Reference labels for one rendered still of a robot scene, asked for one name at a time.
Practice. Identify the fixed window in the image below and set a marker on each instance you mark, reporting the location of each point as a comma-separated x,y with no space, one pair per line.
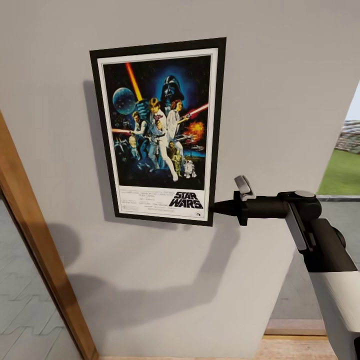
296,314

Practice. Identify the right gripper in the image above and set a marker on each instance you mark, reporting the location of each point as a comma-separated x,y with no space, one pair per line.
259,208

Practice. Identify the poster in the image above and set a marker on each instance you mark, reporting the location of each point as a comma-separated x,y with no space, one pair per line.
160,113

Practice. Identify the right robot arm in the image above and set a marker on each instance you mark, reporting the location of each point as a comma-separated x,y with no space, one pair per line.
334,276

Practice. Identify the door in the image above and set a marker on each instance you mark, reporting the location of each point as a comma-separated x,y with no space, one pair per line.
40,318

